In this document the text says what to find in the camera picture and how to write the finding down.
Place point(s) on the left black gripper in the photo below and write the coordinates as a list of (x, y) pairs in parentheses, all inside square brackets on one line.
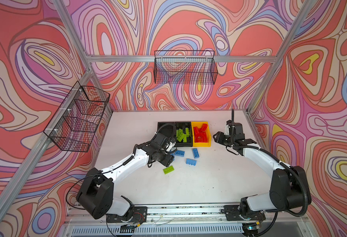
[(169, 160)]

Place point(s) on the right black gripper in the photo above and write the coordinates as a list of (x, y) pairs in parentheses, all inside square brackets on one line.
[(219, 138)]

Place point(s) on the green lego brick top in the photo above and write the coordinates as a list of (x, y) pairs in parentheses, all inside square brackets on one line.
[(180, 136)]

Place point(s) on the blue lego brick diagonal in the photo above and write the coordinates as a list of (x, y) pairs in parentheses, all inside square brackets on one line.
[(191, 162)]

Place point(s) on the lone green lego brick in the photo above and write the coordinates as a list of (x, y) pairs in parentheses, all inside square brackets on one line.
[(187, 132)]

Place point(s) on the red arch lego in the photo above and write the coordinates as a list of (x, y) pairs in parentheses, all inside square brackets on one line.
[(200, 134)]

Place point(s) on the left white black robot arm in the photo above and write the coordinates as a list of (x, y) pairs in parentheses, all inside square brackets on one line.
[(96, 193)]

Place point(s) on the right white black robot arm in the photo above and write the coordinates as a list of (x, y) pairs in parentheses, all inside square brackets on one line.
[(289, 190)]

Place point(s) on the blue lego brick middle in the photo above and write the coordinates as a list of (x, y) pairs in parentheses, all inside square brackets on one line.
[(179, 153)]

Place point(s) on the blue lego brick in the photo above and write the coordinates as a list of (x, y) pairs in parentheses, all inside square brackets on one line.
[(179, 153), (195, 152)]

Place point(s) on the left black bin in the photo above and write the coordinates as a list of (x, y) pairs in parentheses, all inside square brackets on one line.
[(168, 129)]

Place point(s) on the black bin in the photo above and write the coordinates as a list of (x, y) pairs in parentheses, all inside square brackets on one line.
[(168, 129), (182, 125)]

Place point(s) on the middle black bin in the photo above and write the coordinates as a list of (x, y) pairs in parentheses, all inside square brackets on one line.
[(182, 125)]

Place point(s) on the blue lego brick right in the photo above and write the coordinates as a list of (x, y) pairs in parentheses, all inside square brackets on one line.
[(195, 152)]

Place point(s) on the yellow plastic bin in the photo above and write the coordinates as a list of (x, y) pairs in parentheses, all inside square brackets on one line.
[(198, 124)]

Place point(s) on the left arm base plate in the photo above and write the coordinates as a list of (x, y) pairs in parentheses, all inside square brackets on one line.
[(135, 215)]

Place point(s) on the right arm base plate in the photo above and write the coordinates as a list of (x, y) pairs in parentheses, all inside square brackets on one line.
[(237, 213)]

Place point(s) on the back wire basket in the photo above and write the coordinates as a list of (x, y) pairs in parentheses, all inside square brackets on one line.
[(185, 67)]

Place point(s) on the wire basket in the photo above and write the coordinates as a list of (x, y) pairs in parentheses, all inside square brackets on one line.
[(185, 67), (79, 117)]

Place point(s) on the left wire basket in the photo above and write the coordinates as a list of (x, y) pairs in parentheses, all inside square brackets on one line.
[(79, 117)]

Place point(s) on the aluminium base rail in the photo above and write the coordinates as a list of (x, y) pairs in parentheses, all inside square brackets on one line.
[(175, 220)]

